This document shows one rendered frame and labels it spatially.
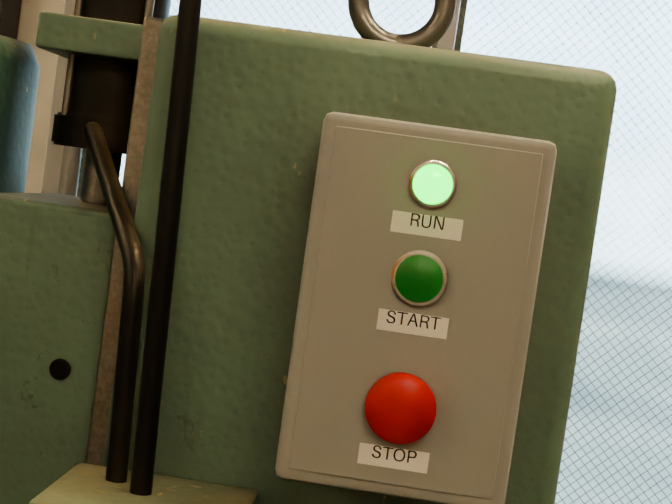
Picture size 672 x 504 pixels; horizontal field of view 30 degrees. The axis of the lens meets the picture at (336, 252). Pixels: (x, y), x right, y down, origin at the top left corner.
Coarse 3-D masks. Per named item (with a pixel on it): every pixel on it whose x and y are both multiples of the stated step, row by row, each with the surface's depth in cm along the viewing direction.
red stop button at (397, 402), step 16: (384, 384) 52; (400, 384) 52; (416, 384) 52; (368, 400) 53; (384, 400) 52; (400, 400) 52; (416, 400) 52; (432, 400) 52; (368, 416) 53; (384, 416) 52; (400, 416) 52; (416, 416) 52; (432, 416) 52; (384, 432) 52; (400, 432) 52; (416, 432) 52
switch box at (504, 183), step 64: (384, 128) 53; (448, 128) 53; (320, 192) 53; (384, 192) 53; (512, 192) 53; (320, 256) 53; (384, 256) 53; (448, 256) 53; (512, 256) 53; (320, 320) 53; (512, 320) 53; (320, 384) 54; (448, 384) 53; (512, 384) 53; (320, 448) 54; (448, 448) 53; (512, 448) 54
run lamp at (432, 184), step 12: (420, 168) 52; (432, 168) 52; (444, 168) 52; (420, 180) 52; (432, 180) 52; (444, 180) 52; (420, 192) 52; (432, 192) 52; (444, 192) 52; (420, 204) 53; (432, 204) 53; (444, 204) 53
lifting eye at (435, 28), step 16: (352, 0) 69; (368, 0) 69; (448, 0) 69; (352, 16) 69; (368, 16) 69; (432, 16) 69; (448, 16) 69; (368, 32) 69; (384, 32) 69; (416, 32) 69; (432, 32) 69
